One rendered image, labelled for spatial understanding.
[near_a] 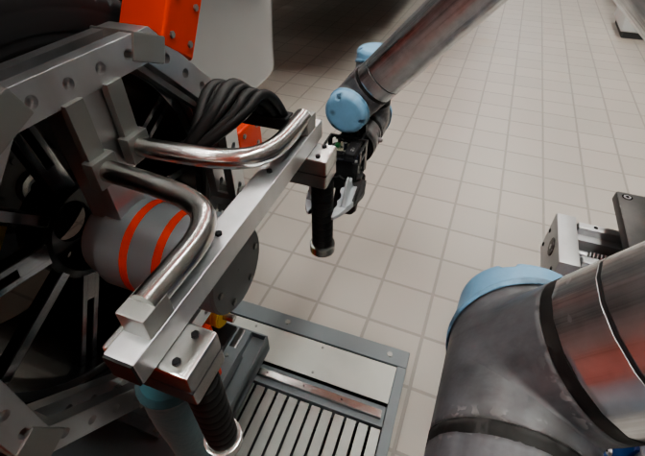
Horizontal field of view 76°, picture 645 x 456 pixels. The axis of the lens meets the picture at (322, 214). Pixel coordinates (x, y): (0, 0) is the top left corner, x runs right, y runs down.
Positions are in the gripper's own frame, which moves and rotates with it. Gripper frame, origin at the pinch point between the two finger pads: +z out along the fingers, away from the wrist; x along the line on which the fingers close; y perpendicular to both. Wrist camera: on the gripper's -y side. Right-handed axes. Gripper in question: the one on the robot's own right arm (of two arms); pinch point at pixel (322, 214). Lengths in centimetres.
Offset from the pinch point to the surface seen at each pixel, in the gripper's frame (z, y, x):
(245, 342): -8, -66, -28
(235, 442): 34.1, -6.5, 1.9
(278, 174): 11.1, 15.0, -1.7
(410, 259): -76, -83, 12
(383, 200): -111, -83, -8
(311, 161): 2.5, 11.6, -0.8
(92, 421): 36.4, -14.8, -20.6
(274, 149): 9.9, 17.7, -2.5
